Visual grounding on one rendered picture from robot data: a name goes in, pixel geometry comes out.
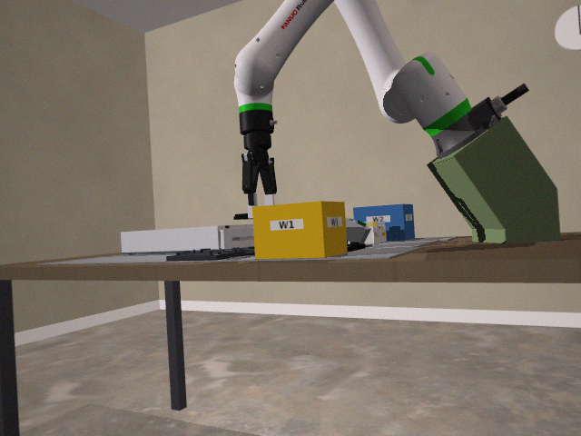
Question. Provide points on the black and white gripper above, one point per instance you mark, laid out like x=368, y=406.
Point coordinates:
x=254, y=162

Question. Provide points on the grey bench mat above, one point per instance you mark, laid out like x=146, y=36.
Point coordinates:
x=386, y=250

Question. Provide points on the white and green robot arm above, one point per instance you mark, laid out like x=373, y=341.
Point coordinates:
x=423, y=88

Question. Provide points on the blue open-top bin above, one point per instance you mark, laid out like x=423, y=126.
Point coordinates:
x=399, y=219

